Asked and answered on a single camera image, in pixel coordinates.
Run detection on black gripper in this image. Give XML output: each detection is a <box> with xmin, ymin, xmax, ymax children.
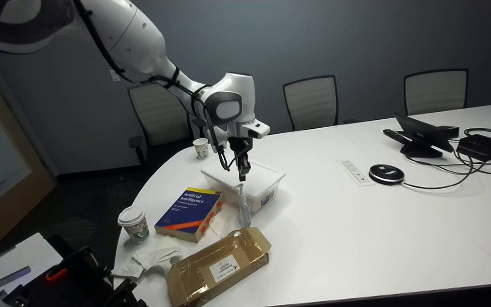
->
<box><xmin>228</xmin><ymin>137</ymin><xmax>252</xmax><ymax>181</ymax></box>

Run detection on clear pump bottle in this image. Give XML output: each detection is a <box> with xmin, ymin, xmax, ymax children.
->
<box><xmin>237</xmin><ymin>181</ymin><xmax>251</xmax><ymax>229</ymax></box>

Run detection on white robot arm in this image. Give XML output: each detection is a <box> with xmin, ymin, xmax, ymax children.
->
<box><xmin>0</xmin><ymin>0</ymin><xmax>271</xmax><ymax>181</ymax></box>

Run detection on white plastic storage box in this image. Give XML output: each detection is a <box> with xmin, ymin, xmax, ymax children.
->
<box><xmin>201</xmin><ymin>162</ymin><xmax>285</xmax><ymax>214</ymax></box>

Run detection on small paper cup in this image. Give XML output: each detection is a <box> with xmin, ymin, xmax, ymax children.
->
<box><xmin>193</xmin><ymin>138</ymin><xmax>210</xmax><ymax>159</ymax></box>

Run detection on blue and yellow book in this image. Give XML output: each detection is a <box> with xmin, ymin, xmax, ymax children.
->
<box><xmin>155</xmin><ymin>188</ymin><xmax>223</xmax><ymax>242</ymax></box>

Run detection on left mesh office chair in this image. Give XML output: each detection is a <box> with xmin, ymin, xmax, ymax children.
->
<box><xmin>128</xmin><ymin>84</ymin><xmax>198</xmax><ymax>167</ymax></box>

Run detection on mesh office chair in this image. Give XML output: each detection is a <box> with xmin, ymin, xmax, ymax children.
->
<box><xmin>283</xmin><ymin>75</ymin><xmax>339</xmax><ymax>130</ymax></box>
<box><xmin>404</xmin><ymin>69</ymin><xmax>469</xmax><ymax>115</ymax></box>
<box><xmin>128</xmin><ymin>84</ymin><xmax>198</xmax><ymax>167</ymax></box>

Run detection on middle mesh office chair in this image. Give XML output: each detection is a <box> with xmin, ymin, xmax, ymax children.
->
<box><xmin>283</xmin><ymin>75</ymin><xmax>339</xmax><ymax>130</ymax></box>

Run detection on white remote control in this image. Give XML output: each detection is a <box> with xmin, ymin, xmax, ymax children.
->
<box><xmin>341</xmin><ymin>161</ymin><xmax>370</xmax><ymax>186</ymax></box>

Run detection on brown cardboard box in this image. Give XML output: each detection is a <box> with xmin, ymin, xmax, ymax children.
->
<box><xmin>165</xmin><ymin>227</ymin><xmax>271</xmax><ymax>307</ymax></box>

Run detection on paper coffee cup with lid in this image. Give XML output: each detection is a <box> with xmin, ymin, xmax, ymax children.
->
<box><xmin>118</xmin><ymin>207</ymin><xmax>150</xmax><ymax>239</ymax></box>

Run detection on round black speakerphone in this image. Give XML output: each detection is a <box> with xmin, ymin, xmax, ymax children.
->
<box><xmin>368</xmin><ymin>164</ymin><xmax>404</xmax><ymax>186</ymax></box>

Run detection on crumpled white napkins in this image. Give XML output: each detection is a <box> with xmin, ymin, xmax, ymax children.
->
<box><xmin>111</xmin><ymin>248</ymin><xmax>182</xmax><ymax>280</ymax></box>

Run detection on black equipment case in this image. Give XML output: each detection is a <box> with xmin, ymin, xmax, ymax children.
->
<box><xmin>3</xmin><ymin>248</ymin><xmax>147</xmax><ymax>307</ymax></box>

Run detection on right mesh office chair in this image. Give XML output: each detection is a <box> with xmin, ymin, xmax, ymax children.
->
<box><xmin>404</xmin><ymin>69</ymin><xmax>469</xmax><ymax>115</ymax></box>

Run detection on wooden framed door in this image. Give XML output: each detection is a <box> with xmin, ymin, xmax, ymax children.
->
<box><xmin>0</xmin><ymin>62</ymin><xmax>58</xmax><ymax>248</ymax></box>

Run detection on white paper sheet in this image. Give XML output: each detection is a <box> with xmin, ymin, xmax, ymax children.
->
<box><xmin>0</xmin><ymin>234</ymin><xmax>63</xmax><ymax>294</ymax></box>

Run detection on black power adapter box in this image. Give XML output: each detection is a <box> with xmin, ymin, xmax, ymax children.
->
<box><xmin>457</xmin><ymin>135</ymin><xmax>491</xmax><ymax>161</ymax></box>

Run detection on white wall switch plate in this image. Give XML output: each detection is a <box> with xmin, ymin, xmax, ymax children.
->
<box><xmin>109</xmin><ymin>70</ymin><xmax>119</xmax><ymax>82</ymax></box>

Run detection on black conference camera device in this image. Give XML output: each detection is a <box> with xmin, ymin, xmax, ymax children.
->
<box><xmin>384</xmin><ymin>116</ymin><xmax>459</xmax><ymax>159</ymax></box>

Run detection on black cable on table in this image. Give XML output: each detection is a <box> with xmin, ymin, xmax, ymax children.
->
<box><xmin>401</xmin><ymin>127</ymin><xmax>491</xmax><ymax>193</ymax></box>

